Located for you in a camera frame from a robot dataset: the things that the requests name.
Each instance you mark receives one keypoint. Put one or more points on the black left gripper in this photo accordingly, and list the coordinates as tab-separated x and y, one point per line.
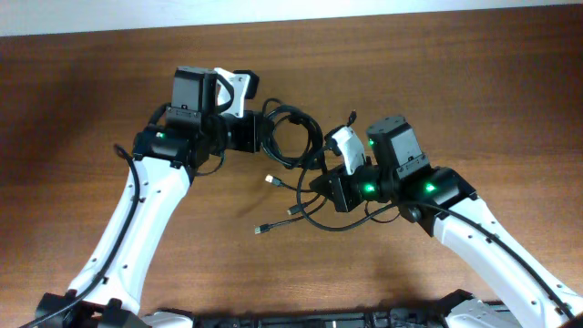
250	131

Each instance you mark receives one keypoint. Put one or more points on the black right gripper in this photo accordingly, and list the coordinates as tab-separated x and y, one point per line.
341	190

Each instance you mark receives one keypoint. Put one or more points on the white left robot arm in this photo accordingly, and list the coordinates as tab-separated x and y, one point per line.
205	116

